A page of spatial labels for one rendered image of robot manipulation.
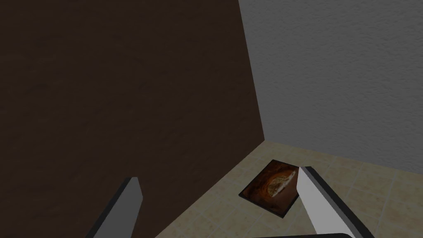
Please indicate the brown flat square picture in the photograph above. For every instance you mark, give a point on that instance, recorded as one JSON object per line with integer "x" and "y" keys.
{"x": 267, "y": 191}

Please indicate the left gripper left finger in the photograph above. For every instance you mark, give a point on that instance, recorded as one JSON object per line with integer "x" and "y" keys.
{"x": 120, "y": 213}

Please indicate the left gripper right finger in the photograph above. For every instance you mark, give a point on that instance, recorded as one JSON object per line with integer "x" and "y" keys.
{"x": 322, "y": 208}

